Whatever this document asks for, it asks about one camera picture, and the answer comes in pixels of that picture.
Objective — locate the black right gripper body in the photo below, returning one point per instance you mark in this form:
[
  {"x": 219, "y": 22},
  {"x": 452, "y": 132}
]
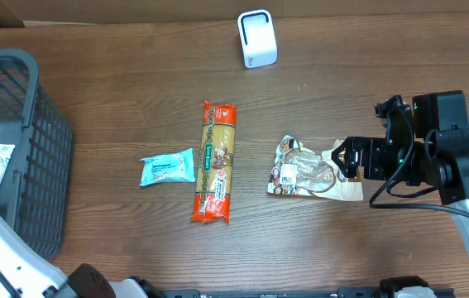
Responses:
[{"x": 382, "y": 158}]

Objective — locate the brown white snack bag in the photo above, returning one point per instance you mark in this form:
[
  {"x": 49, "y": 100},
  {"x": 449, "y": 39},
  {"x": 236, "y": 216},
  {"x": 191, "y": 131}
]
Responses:
[{"x": 299, "y": 171}]

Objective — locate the red San Remo spaghetti pack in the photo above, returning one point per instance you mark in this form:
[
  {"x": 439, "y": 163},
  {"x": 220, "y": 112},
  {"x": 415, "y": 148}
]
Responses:
[{"x": 215, "y": 166}]

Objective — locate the teal wipes packet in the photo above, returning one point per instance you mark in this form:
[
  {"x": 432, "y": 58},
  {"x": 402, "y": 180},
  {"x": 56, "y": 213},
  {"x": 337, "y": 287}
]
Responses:
[{"x": 173, "y": 167}]

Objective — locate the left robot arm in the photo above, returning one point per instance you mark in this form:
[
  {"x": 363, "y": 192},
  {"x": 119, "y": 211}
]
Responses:
[{"x": 23, "y": 273}]

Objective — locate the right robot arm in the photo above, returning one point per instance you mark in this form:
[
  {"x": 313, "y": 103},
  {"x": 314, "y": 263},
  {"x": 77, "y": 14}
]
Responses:
[{"x": 423, "y": 160}]

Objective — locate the white barcode scanner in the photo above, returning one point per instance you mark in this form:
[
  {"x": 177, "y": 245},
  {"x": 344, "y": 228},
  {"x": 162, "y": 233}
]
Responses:
[{"x": 257, "y": 35}]

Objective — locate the grey plastic mesh basket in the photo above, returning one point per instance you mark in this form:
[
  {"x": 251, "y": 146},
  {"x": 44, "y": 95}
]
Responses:
[{"x": 34, "y": 189}]

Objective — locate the brown cardboard backdrop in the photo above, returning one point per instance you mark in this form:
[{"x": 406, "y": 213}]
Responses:
[{"x": 13, "y": 13}]

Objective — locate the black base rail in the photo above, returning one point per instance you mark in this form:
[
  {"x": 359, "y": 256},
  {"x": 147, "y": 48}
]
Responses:
[{"x": 343, "y": 292}]

